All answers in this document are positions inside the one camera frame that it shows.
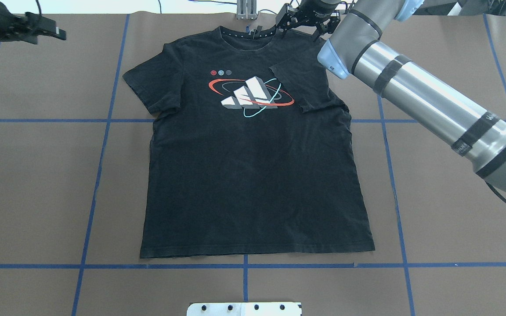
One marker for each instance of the aluminium frame post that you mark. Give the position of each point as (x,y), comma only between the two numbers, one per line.
(246,10)

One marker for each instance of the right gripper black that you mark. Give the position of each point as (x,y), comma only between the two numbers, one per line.
(317,7)

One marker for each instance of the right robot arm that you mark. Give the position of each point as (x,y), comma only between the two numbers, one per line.
(355,48)

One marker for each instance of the black graphic t-shirt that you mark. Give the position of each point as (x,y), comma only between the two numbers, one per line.
(251,151)

